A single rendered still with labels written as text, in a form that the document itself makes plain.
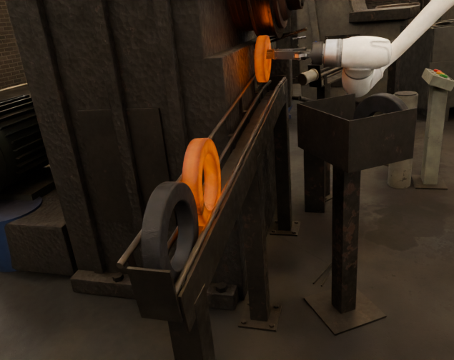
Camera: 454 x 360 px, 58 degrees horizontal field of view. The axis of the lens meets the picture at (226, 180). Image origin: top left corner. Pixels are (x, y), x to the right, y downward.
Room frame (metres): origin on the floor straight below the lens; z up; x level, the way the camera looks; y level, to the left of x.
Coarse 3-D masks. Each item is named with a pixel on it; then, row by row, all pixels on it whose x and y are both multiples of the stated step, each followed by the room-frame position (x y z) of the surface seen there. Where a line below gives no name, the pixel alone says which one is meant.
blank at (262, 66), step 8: (264, 40) 1.42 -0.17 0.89; (256, 48) 1.41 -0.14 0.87; (264, 48) 1.40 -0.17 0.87; (256, 56) 1.40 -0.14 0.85; (264, 56) 1.39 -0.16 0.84; (256, 64) 1.40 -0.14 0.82; (264, 64) 1.39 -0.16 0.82; (256, 72) 1.40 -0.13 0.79; (264, 72) 1.40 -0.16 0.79; (264, 80) 1.42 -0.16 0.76
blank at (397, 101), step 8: (368, 96) 1.10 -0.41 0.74; (376, 96) 1.08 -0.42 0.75; (384, 96) 1.06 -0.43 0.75; (392, 96) 1.06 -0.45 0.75; (360, 104) 1.11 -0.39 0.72; (368, 104) 1.09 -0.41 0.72; (376, 104) 1.08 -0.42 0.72; (384, 104) 1.06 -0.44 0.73; (392, 104) 1.04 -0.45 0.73; (400, 104) 1.04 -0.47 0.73; (360, 112) 1.11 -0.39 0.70; (368, 112) 1.09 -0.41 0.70; (384, 112) 1.06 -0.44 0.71
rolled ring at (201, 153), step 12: (192, 144) 0.78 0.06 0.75; (204, 144) 0.79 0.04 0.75; (192, 156) 0.75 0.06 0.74; (204, 156) 0.78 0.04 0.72; (216, 156) 0.86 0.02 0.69; (192, 168) 0.73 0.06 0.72; (204, 168) 0.86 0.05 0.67; (216, 168) 0.86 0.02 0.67; (192, 180) 0.72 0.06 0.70; (204, 180) 0.86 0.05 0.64; (216, 180) 0.86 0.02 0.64; (192, 192) 0.71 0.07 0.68; (204, 192) 0.85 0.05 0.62; (216, 192) 0.84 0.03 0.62; (204, 204) 0.74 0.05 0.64; (204, 216) 0.73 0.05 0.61
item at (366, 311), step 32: (352, 96) 1.26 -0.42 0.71; (320, 128) 1.08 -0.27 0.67; (352, 128) 0.96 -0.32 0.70; (384, 128) 0.99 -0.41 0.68; (352, 160) 0.96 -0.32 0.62; (384, 160) 0.99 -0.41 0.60; (352, 192) 1.11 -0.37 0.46; (352, 224) 1.11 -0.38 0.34; (352, 256) 1.11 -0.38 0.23; (352, 288) 1.11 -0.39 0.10; (352, 320) 1.06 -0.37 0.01
